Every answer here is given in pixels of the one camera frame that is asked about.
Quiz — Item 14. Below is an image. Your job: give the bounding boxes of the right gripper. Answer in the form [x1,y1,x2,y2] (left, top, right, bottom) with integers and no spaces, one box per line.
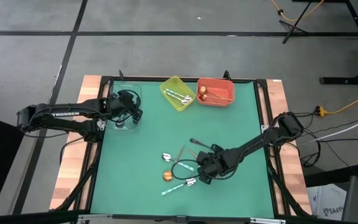
[196,144,234,185]

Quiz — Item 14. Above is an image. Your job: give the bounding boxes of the clear plastic bin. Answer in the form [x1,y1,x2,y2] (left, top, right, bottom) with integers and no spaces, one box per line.
[106,83,143,131]

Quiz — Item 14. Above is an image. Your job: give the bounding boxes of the yellow plastic bin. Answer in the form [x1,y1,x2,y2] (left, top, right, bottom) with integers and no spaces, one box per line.
[159,75,197,113]

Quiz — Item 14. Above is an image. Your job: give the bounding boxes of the green table mat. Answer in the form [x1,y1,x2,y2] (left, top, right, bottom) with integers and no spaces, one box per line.
[90,80,275,218]

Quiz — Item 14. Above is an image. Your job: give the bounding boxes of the orange plastic bin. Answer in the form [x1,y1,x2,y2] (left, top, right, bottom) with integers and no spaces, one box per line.
[196,77,236,108]

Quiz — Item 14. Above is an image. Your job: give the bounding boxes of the white cardboard box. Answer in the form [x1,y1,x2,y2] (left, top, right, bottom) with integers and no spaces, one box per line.
[306,183,348,222]

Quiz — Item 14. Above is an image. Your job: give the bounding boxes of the black desk leg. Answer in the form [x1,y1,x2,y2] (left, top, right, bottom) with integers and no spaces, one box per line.
[318,0,358,85]

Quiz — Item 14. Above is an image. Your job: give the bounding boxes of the black tripod stand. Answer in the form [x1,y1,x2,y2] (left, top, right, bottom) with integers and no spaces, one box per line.
[278,0,313,44]

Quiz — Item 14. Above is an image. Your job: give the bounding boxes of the black table frame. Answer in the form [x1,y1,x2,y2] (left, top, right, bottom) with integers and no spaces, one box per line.
[50,70,313,224]

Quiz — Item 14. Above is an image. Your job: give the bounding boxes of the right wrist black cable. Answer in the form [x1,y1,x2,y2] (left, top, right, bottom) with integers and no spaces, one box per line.
[170,158,220,182]

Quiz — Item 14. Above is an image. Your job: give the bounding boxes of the yellow cord orange plug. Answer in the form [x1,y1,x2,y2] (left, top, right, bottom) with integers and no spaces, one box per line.
[315,89,358,118]

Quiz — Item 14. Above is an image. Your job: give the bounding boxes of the yellow extension cord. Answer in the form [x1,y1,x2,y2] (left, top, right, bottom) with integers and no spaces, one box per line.
[269,0,325,22]

